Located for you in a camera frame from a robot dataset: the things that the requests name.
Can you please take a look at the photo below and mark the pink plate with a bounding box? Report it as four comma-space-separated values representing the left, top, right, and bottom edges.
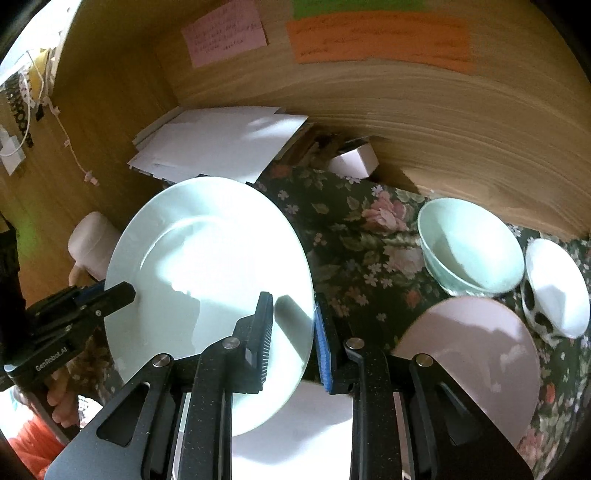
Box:
392, 295, 542, 448

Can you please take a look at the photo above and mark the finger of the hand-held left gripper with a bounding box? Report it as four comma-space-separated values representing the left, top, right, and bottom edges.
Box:
76, 282, 108, 305
76, 283, 136, 324

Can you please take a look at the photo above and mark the person's left forearm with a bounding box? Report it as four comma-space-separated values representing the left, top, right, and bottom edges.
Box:
7, 413, 72, 478

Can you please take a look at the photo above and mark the yellow headband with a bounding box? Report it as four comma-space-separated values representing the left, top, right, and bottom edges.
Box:
32, 48, 58, 75

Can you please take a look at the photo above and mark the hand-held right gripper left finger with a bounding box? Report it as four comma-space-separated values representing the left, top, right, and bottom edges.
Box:
46, 291, 275, 480

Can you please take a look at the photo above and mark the white charger cable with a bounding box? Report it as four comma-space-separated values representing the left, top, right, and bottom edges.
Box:
0, 48, 100, 186

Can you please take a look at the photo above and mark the teal bowl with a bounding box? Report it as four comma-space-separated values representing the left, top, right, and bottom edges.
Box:
417, 198, 526, 297

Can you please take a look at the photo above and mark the person's left hand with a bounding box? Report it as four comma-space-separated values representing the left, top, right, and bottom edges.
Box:
46, 369, 79, 425

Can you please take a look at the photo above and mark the stack of white papers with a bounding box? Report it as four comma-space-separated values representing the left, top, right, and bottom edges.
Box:
127, 106, 309, 183

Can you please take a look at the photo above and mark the small white box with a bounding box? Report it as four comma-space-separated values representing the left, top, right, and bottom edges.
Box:
327, 143, 379, 178

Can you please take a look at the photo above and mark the orange sticky note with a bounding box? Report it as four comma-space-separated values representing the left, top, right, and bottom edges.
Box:
285, 10, 476, 75

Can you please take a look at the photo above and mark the pale pink cup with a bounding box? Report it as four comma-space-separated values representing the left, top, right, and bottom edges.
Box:
68, 211, 123, 287

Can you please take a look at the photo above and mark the light teal plate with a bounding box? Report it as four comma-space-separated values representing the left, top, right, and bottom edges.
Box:
105, 178, 315, 437

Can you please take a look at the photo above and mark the green sticky note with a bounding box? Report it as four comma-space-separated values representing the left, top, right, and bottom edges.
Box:
292, 0, 430, 17

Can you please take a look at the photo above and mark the pink sticky note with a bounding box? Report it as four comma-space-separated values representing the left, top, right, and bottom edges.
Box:
181, 0, 269, 68

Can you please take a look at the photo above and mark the white black-spotted bowl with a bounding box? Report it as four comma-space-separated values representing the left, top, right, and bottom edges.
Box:
520, 237, 591, 347

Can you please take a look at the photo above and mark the patterned headband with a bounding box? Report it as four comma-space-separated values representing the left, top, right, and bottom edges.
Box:
4, 74, 35, 148

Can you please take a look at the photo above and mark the white plate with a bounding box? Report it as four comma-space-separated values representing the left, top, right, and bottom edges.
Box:
231, 376, 355, 480

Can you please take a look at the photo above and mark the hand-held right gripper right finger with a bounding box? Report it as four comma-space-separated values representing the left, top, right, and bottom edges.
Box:
314, 293, 548, 480

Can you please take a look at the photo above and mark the dark floral tablecloth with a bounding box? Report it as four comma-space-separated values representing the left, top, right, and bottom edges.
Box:
69, 161, 591, 480

